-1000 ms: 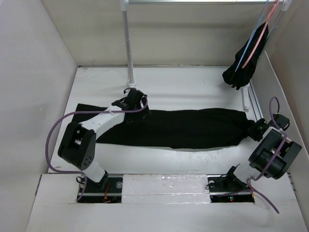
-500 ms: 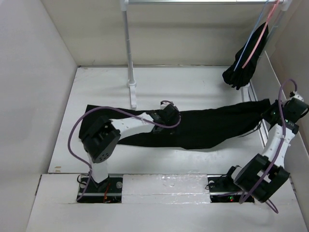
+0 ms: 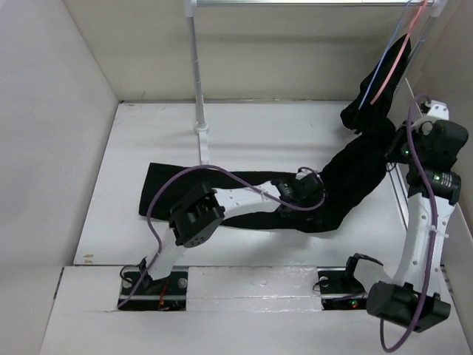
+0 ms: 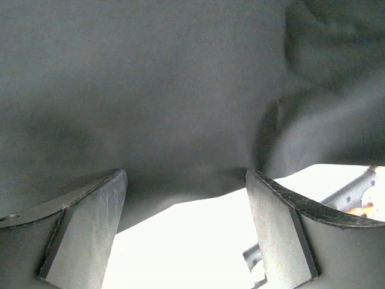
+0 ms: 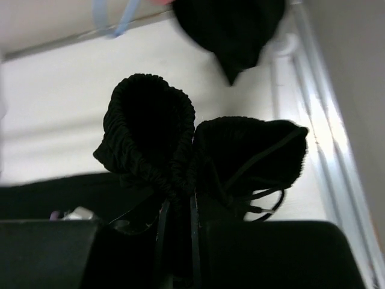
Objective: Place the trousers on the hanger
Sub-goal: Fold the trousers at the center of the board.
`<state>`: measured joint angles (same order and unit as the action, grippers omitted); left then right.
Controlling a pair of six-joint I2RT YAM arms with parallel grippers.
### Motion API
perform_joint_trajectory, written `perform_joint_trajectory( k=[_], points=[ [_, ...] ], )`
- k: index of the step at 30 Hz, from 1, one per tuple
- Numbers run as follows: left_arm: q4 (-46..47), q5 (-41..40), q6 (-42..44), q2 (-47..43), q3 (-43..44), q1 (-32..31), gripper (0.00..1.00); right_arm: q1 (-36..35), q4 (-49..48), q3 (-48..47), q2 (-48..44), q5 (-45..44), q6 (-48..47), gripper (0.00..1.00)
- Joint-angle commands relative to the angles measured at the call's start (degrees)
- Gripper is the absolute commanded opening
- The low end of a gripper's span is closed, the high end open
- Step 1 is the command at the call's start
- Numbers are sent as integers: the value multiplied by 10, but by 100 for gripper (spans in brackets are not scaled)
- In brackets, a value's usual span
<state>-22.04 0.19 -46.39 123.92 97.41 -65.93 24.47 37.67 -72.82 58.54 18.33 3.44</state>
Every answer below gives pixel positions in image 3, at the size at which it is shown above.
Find blue clothes hanger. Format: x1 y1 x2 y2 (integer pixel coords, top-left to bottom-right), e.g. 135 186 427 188
358 0 412 110

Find black trousers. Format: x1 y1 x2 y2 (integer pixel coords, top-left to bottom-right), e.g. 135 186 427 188
138 118 396 233

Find black garment on hanger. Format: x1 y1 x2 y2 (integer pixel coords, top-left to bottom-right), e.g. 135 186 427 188
340 35 411 134

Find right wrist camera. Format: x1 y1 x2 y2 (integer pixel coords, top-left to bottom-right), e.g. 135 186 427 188
415 100 449 126

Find silver clothes rack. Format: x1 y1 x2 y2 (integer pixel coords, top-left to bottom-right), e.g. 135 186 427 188
183 1 447 164

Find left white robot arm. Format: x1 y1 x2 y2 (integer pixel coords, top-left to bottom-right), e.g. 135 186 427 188
138 172 327 294

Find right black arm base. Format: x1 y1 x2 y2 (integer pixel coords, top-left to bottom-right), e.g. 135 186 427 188
313 269 367 311

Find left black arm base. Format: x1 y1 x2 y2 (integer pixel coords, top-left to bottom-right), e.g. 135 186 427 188
117 266 188 311

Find pink clothes hanger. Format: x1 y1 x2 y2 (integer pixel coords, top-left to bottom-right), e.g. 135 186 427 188
370 0 431 105

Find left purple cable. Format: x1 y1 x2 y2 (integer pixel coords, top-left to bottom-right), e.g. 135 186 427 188
117 165 327 310

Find purple cable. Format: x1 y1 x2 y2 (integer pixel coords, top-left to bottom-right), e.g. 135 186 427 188
117 165 327 310
379 93 440 352

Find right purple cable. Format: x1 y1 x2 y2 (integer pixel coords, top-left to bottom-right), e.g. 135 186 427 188
379 93 440 352

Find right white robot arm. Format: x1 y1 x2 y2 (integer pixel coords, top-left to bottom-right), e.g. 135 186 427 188
341 99 469 333

